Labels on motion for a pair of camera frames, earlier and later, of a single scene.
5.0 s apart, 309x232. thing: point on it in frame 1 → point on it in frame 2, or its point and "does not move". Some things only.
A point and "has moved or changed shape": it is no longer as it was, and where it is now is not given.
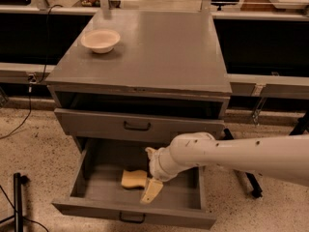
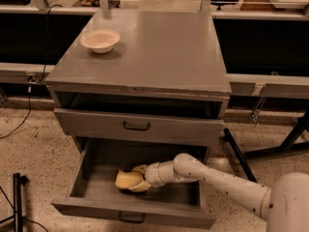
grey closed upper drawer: (133, 126) does not move
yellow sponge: (134, 179) has moved or changed shape
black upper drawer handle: (129, 128) does not move
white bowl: (100, 41) does not move
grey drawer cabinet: (164, 80) does not move
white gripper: (154, 164) → (152, 174)
